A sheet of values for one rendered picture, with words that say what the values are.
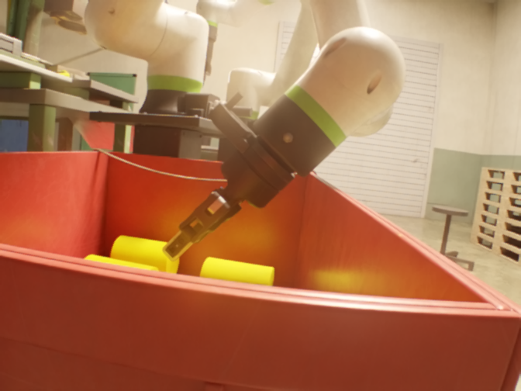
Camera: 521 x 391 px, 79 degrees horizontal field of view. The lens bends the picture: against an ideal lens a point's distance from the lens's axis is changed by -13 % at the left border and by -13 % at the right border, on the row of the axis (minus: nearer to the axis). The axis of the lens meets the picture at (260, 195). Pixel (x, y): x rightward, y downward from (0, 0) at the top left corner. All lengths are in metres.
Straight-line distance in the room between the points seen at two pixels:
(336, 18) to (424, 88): 6.35
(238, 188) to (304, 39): 0.96
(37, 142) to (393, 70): 0.65
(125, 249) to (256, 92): 0.85
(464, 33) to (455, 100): 1.28
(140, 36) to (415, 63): 6.40
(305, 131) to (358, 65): 0.09
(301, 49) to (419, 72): 5.68
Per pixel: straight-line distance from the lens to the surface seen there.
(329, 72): 0.41
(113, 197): 0.74
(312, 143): 0.40
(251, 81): 1.32
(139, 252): 0.63
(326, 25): 0.59
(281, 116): 0.41
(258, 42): 6.63
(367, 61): 0.41
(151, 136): 0.80
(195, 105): 0.78
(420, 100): 6.84
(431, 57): 7.09
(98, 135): 1.44
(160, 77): 0.80
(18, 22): 1.25
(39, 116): 0.79
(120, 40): 0.74
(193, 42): 0.82
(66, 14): 1.08
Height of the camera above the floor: 0.87
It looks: 7 degrees down
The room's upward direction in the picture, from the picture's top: 6 degrees clockwise
